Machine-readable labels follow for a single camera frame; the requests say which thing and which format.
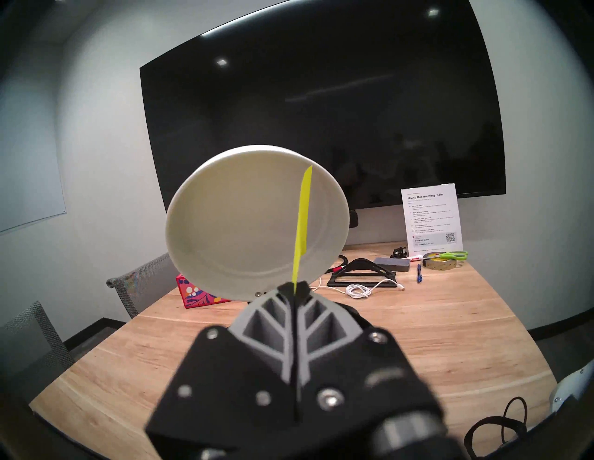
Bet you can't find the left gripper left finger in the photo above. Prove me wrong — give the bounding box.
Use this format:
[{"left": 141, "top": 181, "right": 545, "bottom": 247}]
[{"left": 145, "top": 281, "right": 297, "bottom": 460}]

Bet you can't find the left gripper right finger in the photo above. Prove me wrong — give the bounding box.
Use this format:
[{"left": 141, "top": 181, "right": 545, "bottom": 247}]
[{"left": 296, "top": 281, "right": 444, "bottom": 423}]

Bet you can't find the white pedal trash can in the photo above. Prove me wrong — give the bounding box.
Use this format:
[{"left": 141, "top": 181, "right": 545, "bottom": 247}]
[{"left": 165, "top": 145, "right": 351, "bottom": 302}]

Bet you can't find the yellow sticky note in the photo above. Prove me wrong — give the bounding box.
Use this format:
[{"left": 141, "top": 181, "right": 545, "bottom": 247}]
[{"left": 291, "top": 166, "right": 313, "bottom": 295}]

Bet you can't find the red patterned tissue box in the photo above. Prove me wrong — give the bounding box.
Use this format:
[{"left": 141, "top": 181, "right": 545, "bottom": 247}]
[{"left": 175, "top": 274, "right": 232, "bottom": 309}]

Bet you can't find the black triangular laptop stand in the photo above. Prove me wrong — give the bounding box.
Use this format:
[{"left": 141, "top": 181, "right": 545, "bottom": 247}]
[{"left": 327, "top": 258, "right": 398, "bottom": 288}]

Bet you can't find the grey rectangular adapter hub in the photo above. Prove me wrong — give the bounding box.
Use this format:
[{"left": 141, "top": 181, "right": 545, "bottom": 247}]
[{"left": 374, "top": 257, "right": 412, "bottom": 273}]

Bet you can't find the grey mesh office chair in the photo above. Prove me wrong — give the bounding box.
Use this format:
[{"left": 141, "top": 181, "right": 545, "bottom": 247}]
[
  {"left": 0, "top": 300, "right": 75, "bottom": 390},
  {"left": 107, "top": 253, "right": 184, "bottom": 319}
]

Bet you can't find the roll of tape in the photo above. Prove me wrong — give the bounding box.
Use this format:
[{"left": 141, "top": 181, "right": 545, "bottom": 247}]
[{"left": 423, "top": 253, "right": 458, "bottom": 270}]

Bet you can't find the white meeting room sign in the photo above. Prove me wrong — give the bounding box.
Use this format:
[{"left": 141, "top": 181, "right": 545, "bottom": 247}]
[{"left": 401, "top": 183, "right": 464, "bottom": 253}]

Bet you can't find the white charging cable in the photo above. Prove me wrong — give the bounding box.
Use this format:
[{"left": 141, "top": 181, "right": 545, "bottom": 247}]
[{"left": 310, "top": 277, "right": 405, "bottom": 300}]

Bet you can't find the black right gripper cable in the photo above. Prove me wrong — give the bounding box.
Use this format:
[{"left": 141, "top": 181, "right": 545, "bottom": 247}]
[{"left": 464, "top": 396, "right": 528, "bottom": 460}]

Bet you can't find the large black wall television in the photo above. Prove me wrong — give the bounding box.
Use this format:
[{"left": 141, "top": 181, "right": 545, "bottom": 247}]
[{"left": 139, "top": 0, "right": 506, "bottom": 211}]

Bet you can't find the plain wall whiteboard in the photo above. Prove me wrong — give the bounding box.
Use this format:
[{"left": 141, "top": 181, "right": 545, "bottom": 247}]
[{"left": 0, "top": 93, "right": 66, "bottom": 232}]

